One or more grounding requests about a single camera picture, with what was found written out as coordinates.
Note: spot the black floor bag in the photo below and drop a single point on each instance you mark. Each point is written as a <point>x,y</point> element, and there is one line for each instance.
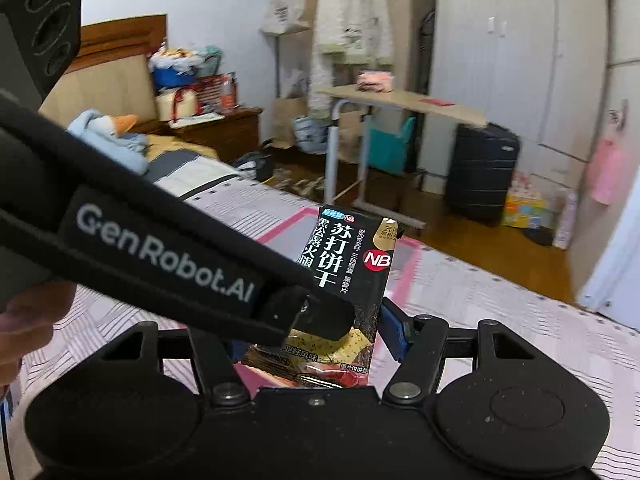
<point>255,167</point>

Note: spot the wooden headboard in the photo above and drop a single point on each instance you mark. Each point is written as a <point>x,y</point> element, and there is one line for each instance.
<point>110,85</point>

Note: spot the grey white quilt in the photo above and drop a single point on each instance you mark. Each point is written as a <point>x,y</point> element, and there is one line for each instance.
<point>200,170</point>

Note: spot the pink pouch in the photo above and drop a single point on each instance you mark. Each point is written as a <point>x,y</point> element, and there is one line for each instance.
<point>376,81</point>

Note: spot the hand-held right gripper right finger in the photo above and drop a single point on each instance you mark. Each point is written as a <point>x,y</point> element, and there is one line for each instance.
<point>395,330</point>

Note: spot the wooden nightstand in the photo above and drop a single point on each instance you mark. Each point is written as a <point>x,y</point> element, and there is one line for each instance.
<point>225,132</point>

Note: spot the brown paper bag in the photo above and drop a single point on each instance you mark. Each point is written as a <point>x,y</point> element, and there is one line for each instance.
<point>287,120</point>

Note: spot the white tall package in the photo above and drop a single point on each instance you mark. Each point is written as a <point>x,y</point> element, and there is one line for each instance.
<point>565,220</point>

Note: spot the striped bed sheet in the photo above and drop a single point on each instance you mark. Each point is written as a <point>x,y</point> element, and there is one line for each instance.
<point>500,310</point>

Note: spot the white door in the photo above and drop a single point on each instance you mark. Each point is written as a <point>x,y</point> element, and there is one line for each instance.
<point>615,270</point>

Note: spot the teal shopping bag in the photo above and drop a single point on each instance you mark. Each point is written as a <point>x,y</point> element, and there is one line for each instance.
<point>395,150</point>

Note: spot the red envelope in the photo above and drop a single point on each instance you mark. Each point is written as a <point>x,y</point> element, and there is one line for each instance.
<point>437,102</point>

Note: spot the pink cardboard box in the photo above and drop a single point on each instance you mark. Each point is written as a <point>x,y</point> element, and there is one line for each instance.
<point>410,270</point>

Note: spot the red gift bag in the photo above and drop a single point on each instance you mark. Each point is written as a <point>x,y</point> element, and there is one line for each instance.
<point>212,92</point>

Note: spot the blue basin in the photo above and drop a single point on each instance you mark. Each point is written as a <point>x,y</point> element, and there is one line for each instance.
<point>170,77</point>

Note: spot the person's left hand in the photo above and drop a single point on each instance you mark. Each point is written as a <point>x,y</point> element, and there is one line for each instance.
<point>30,320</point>

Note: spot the blue plush duck toy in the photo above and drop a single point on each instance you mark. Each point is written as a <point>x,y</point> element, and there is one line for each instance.
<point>110,137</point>

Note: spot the blue white printed bag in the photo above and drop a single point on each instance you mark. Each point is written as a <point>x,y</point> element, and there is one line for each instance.
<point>310,137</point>

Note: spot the pair of shoes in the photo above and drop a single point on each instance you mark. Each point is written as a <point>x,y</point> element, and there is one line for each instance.
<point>300,182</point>

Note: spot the cream bag with red ribbon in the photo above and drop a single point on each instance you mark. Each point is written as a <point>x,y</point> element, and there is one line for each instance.
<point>177,105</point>

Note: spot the tilted wooden side table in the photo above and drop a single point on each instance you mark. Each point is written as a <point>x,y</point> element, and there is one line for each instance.
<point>400,102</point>

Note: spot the white fluffy coat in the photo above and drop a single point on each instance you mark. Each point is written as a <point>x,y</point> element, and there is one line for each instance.
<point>352,20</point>

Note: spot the black cracker packet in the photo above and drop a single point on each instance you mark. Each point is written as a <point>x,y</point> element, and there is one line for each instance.
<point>350,250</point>

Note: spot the pink hanging bag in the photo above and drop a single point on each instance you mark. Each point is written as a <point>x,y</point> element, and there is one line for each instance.
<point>605,170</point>

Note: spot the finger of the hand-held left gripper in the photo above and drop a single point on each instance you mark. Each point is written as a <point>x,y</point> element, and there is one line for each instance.
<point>320,317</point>

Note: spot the white wardrobe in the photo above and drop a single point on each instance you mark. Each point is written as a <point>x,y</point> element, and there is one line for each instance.
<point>515,50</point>

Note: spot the colourful gift box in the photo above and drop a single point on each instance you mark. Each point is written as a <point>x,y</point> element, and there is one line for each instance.
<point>525,205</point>

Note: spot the black suitcase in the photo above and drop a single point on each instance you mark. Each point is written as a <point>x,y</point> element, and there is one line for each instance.
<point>480,175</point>

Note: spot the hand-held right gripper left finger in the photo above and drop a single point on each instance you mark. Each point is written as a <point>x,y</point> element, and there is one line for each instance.
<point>210,360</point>

